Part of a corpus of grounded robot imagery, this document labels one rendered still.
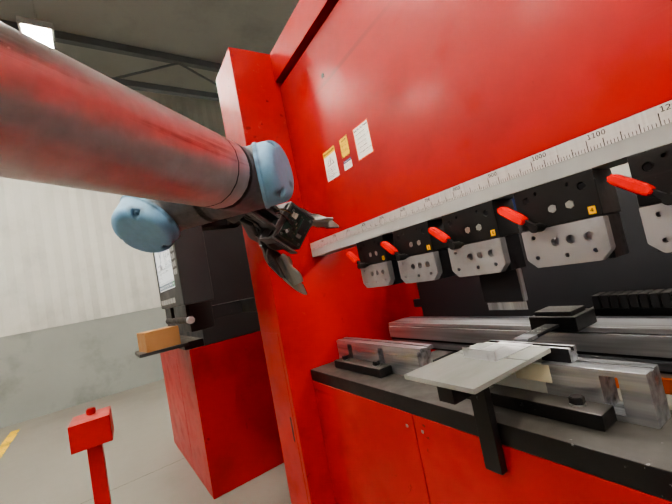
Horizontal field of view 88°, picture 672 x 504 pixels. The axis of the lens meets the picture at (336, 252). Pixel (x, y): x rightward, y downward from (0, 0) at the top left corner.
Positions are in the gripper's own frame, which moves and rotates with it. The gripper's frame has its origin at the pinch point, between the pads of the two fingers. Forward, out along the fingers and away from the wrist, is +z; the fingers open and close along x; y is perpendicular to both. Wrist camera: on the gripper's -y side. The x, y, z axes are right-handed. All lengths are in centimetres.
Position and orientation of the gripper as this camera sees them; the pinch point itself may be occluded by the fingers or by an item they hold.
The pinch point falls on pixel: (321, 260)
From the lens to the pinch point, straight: 68.4
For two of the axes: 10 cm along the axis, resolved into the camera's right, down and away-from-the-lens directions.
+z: 7.2, 5.0, 4.8
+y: 5.6, -0.1, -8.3
